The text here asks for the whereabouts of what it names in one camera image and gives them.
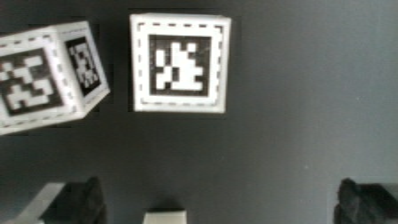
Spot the white tagged cube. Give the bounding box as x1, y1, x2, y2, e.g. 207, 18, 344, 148
131, 13, 232, 114
0, 21, 111, 135

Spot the white U-shaped obstacle fence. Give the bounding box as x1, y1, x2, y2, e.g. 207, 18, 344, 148
143, 210, 189, 224

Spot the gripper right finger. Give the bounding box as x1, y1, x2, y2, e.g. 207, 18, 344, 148
333, 178, 398, 224

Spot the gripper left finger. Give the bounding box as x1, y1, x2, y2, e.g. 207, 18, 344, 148
13, 177, 107, 224

